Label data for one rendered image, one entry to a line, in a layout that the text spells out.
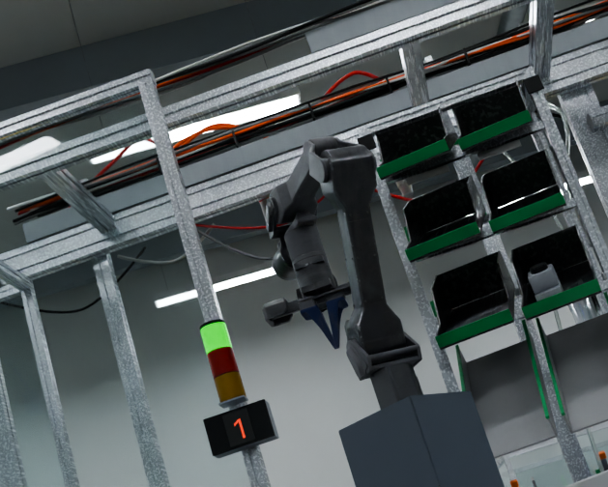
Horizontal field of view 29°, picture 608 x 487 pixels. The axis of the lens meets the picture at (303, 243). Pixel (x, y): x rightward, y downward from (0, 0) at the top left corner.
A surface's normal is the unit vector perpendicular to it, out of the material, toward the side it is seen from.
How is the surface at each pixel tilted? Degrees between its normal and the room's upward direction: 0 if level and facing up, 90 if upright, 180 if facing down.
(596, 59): 90
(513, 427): 45
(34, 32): 180
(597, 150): 90
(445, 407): 90
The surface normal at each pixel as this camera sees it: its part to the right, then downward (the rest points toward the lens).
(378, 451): -0.69, -0.04
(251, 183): -0.18, -0.29
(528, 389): -0.44, -0.80
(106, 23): 0.29, 0.90
